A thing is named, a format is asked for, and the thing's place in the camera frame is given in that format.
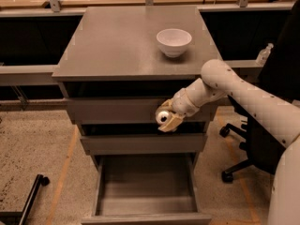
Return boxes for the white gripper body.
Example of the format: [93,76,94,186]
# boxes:
[172,88,199,117]

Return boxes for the white ceramic bowl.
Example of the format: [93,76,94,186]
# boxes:
[157,28,192,58]

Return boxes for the clear plastic bottle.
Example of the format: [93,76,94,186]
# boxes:
[256,43,274,67]

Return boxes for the black metal stand leg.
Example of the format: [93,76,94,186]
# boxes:
[0,174,50,225]

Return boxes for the grey metal rail frame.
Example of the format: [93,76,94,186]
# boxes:
[0,1,293,86]

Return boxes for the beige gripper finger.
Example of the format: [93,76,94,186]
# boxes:
[160,99,173,111]
[158,112,184,132]

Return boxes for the grey top drawer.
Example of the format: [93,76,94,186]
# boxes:
[65,95,220,126]

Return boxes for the grey middle drawer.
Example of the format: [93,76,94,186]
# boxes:
[81,133,207,155]

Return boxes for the grey drawer cabinet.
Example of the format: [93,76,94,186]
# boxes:
[52,5,230,225]

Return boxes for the orange soda can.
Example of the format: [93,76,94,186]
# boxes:
[156,110,170,126]

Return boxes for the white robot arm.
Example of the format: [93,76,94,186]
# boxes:
[156,59,300,225]

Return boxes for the black office chair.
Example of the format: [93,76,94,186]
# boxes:
[219,0,300,183]

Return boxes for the grey open bottom drawer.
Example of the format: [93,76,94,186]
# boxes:
[82,154,212,225]

